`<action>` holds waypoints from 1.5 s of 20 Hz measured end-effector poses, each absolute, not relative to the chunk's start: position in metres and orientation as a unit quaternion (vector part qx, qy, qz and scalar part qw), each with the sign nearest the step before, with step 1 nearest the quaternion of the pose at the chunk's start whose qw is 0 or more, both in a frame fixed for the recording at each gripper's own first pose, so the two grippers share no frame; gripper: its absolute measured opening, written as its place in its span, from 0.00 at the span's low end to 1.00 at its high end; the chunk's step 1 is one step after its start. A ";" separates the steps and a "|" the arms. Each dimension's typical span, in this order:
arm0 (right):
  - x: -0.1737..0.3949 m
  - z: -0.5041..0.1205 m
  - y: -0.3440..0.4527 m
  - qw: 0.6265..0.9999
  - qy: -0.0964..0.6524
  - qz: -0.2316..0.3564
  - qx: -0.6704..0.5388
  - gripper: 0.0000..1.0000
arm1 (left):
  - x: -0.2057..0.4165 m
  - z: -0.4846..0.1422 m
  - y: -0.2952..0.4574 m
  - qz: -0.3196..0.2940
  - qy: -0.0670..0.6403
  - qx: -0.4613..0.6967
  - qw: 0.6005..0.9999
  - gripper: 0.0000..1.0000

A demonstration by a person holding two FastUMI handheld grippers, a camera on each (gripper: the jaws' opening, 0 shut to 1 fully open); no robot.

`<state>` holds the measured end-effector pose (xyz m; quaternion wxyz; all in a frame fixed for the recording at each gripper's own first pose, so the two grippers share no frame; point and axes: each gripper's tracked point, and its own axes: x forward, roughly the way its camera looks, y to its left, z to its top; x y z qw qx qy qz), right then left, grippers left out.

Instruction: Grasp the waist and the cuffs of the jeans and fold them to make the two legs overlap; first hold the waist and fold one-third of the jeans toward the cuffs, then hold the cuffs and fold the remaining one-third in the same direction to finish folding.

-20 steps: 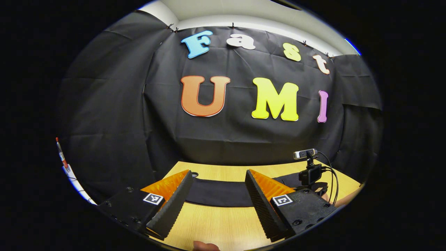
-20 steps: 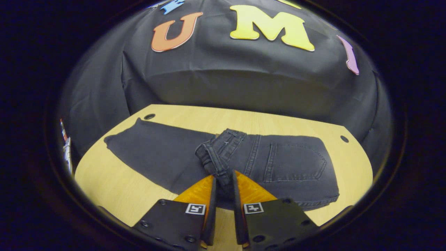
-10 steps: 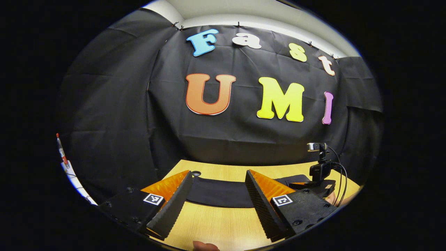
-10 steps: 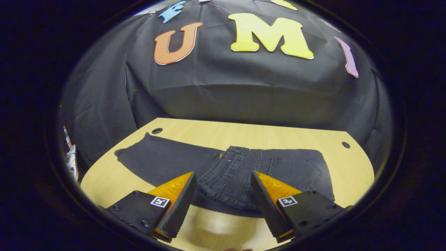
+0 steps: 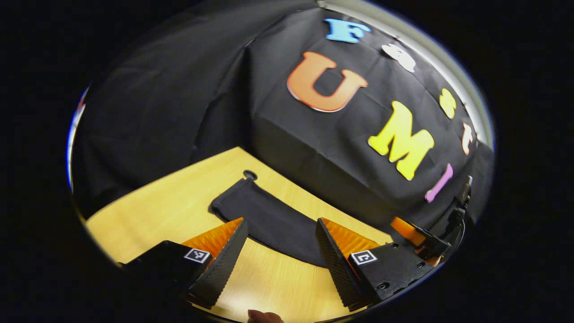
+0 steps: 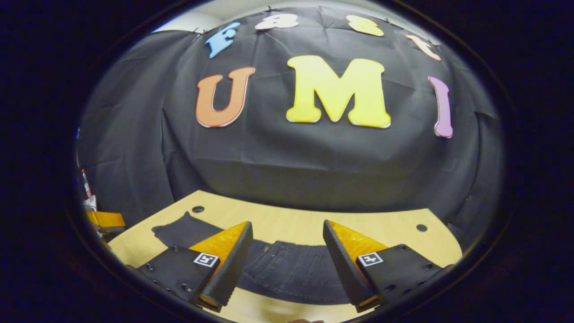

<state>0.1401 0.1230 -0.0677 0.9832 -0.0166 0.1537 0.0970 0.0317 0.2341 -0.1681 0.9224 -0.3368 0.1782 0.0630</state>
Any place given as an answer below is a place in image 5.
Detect black jeans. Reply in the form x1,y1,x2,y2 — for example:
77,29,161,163
209,177,330,268

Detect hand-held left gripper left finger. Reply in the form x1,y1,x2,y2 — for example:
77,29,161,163
117,217,250,310

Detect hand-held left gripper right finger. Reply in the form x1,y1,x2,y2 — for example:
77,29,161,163
315,217,435,313

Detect black backdrop cloth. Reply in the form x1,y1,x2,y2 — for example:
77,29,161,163
71,0,494,252

